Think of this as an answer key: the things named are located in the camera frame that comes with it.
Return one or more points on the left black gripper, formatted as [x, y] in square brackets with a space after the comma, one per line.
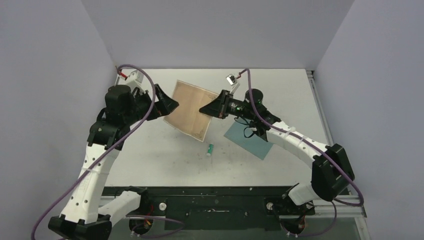
[164, 106]

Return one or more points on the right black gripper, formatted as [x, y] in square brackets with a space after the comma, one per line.
[218, 107]

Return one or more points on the tan paper letter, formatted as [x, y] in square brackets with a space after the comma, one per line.
[186, 117]

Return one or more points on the green white glue stick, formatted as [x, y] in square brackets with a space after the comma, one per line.
[210, 150]

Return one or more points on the teal envelope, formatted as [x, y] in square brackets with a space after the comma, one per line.
[240, 134]

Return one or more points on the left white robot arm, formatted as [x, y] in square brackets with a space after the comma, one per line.
[83, 218]

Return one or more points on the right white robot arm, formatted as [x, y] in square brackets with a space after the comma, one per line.
[331, 171]

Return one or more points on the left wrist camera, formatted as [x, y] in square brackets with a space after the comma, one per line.
[134, 79]

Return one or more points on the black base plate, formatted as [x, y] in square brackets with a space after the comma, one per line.
[223, 208]

